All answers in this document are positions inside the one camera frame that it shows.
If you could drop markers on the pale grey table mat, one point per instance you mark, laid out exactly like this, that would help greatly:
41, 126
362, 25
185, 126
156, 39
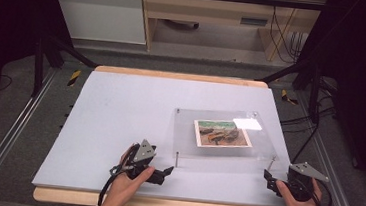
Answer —
120, 111

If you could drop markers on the black metal stand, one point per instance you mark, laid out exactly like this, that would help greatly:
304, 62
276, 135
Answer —
38, 67
314, 91

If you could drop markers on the wooden table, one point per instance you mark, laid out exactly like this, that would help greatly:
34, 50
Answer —
162, 205

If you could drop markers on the grey desk label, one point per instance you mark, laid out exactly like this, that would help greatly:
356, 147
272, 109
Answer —
253, 21

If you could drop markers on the aluminium floor rail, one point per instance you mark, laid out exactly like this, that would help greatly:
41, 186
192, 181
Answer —
10, 138
334, 183

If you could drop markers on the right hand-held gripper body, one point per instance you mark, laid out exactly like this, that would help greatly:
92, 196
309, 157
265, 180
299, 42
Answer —
299, 185

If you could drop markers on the white cabinet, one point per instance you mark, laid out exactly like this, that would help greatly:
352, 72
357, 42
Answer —
101, 15

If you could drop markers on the black curtain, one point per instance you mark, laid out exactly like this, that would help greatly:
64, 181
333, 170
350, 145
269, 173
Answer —
7, 17
365, 65

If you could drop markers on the clear acrylic photo frame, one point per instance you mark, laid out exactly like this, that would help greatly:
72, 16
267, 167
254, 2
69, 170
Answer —
185, 133

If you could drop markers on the black object under desk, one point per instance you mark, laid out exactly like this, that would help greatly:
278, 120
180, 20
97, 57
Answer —
182, 24

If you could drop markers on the boat painting print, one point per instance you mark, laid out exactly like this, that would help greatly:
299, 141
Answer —
223, 137

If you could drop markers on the light wooden desk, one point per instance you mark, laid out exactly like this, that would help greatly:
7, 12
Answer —
212, 10

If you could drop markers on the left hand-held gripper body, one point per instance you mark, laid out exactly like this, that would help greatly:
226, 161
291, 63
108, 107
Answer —
143, 159

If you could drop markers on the person's left hand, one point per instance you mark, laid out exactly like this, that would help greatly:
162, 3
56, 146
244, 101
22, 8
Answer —
121, 191

